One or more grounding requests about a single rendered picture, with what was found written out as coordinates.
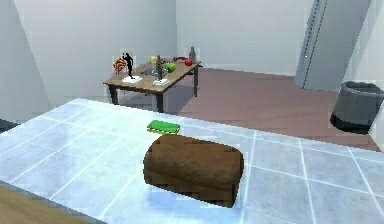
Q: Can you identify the dark grey pan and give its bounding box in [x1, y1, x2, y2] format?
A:
[141, 66, 160, 77]

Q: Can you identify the dark bronze statue white base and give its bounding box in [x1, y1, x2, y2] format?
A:
[152, 54, 170, 87]

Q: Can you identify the grey fridge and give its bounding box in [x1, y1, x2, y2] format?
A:
[294, 0, 372, 93]

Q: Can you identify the brown wooden table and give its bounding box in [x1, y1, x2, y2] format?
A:
[103, 58, 202, 114]

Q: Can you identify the green sponge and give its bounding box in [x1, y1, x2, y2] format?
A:
[146, 119, 181, 136]

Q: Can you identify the black statue on white base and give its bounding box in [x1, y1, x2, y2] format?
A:
[121, 52, 143, 84]

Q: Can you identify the orange patterned round object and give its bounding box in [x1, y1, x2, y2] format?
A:
[112, 57, 128, 75]

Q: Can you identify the brown bread loaf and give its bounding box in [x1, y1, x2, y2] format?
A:
[142, 133, 245, 209]

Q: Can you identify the dark grey bin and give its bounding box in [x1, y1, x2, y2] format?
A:
[329, 80, 384, 135]

